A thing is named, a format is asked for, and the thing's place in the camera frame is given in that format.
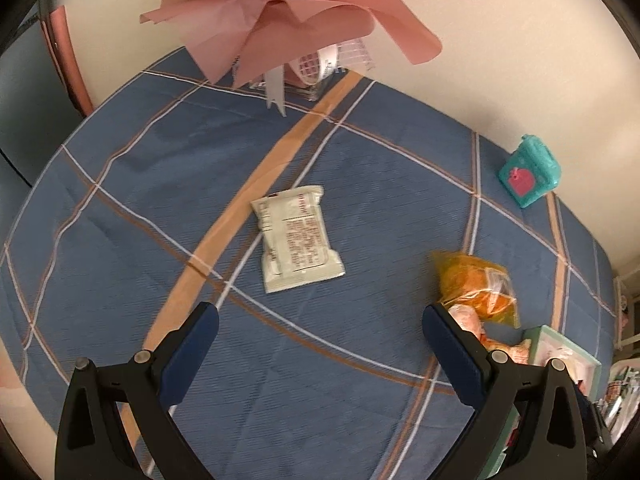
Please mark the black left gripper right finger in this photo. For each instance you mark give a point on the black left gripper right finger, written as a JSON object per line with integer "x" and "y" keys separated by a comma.
{"x": 549, "y": 441}

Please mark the beige orange bread packet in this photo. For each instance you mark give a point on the beige orange bread packet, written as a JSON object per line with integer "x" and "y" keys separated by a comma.
{"x": 518, "y": 353}

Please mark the teal rimmed white tray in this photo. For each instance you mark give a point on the teal rimmed white tray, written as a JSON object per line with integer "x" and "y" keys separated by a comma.
{"x": 547, "y": 344}

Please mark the round jelly cup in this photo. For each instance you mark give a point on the round jelly cup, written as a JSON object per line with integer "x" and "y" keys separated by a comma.
{"x": 468, "y": 319}

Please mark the white shelf unit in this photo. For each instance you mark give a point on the white shelf unit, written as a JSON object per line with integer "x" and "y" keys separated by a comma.
{"x": 626, "y": 288}

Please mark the orange cake clear packet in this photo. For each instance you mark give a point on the orange cake clear packet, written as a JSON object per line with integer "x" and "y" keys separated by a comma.
{"x": 479, "y": 284}

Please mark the white snack packet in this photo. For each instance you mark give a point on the white snack packet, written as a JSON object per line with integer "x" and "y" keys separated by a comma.
{"x": 297, "y": 250}

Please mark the blue plaid tablecloth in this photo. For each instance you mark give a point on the blue plaid tablecloth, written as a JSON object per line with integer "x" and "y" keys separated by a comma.
{"x": 145, "y": 210}

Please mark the teal toy box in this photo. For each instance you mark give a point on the teal toy box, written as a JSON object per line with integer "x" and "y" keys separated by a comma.
{"x": 530, "y": 172}

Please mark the pink chair back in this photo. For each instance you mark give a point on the pink chair back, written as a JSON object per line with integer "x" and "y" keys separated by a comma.
{"x": 56, "y": 35}

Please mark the pink paper flower bouquet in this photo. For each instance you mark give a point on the pink paper flower bouquet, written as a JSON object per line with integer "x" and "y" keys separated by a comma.
{"x": 261, "y": 39}

